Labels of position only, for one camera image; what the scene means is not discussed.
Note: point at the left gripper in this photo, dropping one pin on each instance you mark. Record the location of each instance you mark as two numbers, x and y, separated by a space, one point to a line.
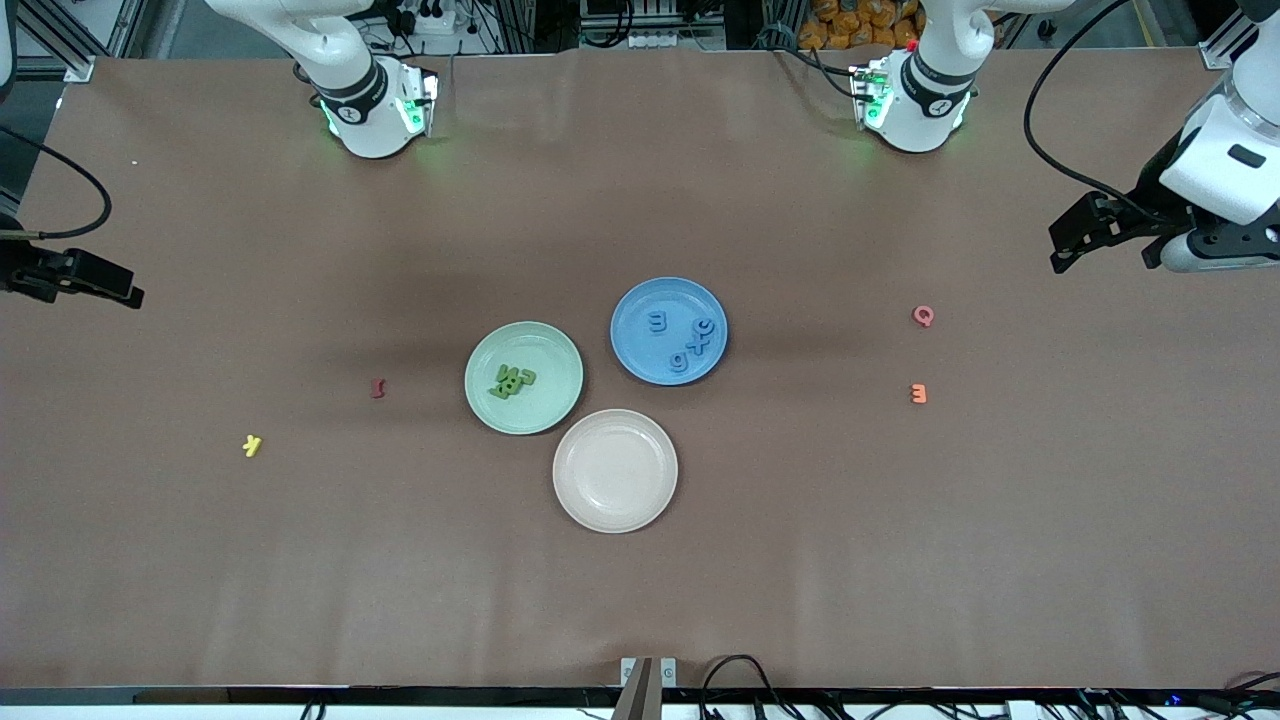
1146 206

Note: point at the blue foam letter X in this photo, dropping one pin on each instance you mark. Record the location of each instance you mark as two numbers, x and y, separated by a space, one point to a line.
697 343

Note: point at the green foam letter B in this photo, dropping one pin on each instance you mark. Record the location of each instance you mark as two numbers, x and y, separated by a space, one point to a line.
510 383

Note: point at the blue foam number 6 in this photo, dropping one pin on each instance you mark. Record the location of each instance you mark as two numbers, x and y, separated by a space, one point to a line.
679 361

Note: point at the blue foam letter E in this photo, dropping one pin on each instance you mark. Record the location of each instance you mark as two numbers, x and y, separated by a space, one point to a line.
657 322

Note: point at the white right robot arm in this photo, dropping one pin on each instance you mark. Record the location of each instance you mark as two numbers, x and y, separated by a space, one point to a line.
350 80

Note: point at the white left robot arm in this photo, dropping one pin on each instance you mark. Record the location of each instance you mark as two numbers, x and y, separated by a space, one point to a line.
925 100

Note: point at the pink foam letter Q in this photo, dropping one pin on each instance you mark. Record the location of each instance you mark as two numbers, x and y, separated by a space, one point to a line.
926 318

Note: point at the yellow foam letter K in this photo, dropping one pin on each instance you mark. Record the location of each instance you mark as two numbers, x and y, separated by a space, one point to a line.
252 445

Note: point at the pile of orange objects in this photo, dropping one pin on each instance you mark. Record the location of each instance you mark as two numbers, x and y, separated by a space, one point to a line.
850 20

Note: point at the white power strip with plugs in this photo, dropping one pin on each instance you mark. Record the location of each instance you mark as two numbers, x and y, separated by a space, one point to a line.
430 20

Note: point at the green plate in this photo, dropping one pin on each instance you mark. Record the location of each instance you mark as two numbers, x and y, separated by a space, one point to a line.
545 410

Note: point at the blue plate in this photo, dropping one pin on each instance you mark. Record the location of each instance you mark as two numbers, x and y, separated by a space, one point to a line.
640 355

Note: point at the long white power strip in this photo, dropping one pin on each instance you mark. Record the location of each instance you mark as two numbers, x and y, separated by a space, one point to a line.
660 40

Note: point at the pale pink plate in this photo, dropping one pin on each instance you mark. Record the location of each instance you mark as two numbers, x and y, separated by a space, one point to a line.
615 470

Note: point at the brown table cover mat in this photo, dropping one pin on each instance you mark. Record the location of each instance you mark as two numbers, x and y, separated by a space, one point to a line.
640 600

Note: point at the silver metal bracket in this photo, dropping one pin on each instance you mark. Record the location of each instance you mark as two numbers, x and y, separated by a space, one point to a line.
668 672

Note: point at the brown wedge post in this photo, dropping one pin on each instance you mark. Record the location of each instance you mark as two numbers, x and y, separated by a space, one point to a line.
636 695

